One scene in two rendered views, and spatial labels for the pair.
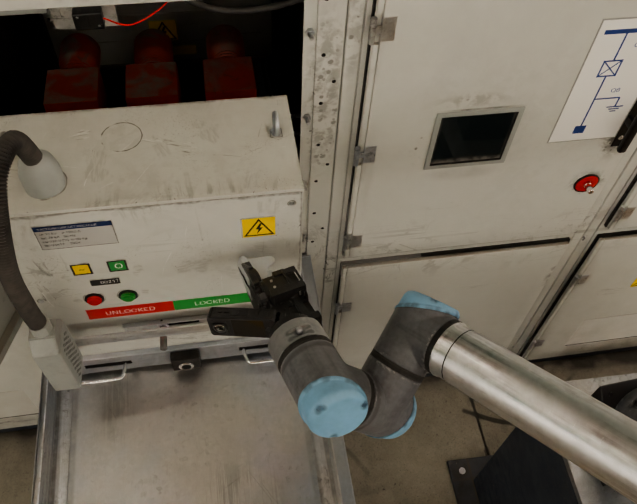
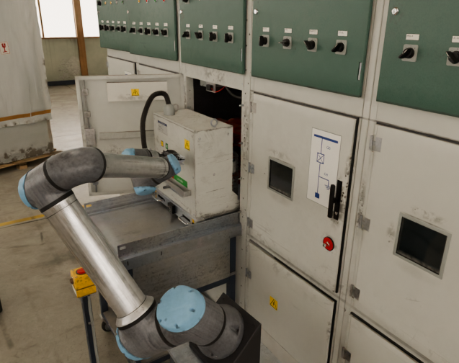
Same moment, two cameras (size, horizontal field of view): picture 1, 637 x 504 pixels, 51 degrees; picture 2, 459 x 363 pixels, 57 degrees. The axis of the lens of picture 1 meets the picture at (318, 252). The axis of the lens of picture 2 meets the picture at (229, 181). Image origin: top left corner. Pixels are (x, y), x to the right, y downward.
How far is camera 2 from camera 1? 190 cm
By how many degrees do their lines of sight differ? 61
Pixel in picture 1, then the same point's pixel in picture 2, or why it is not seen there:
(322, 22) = (244, 102)
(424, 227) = (271, 231)
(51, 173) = (167, 108)
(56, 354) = not seen: hidden behind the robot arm
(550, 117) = (305, 179)
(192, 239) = (177, 142)
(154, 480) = (128, 220)
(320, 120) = (244, 146)
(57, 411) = (143, 200)
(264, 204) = (187, 134)
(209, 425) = (153, 224)
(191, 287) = not seen: hidden behind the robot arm
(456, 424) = not seen: outside the picture
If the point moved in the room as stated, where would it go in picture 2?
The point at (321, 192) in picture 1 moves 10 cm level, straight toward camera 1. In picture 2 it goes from (244, 186) to (226, 189)
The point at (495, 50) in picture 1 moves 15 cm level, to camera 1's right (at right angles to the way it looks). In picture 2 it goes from (282, 130) to (299, 138)
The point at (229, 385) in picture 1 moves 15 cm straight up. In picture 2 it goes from (170, 223) to (169, 198)
